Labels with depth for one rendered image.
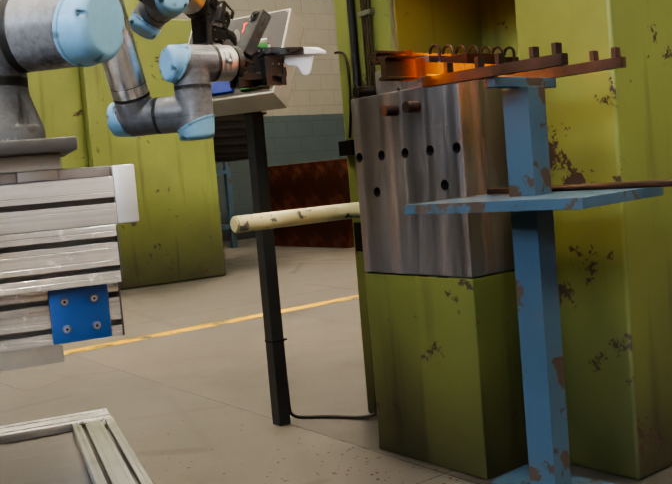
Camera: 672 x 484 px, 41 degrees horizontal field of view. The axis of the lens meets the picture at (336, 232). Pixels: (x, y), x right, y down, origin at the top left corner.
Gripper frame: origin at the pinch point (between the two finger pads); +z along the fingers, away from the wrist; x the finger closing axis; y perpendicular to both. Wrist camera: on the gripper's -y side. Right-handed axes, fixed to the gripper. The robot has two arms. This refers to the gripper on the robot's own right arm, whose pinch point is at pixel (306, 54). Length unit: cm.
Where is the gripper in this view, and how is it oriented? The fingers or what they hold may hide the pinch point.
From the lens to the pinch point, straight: 204.1
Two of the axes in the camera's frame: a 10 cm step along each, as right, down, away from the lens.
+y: 0.9, 9.9, 0.7
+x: 6.2, 0.0, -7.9
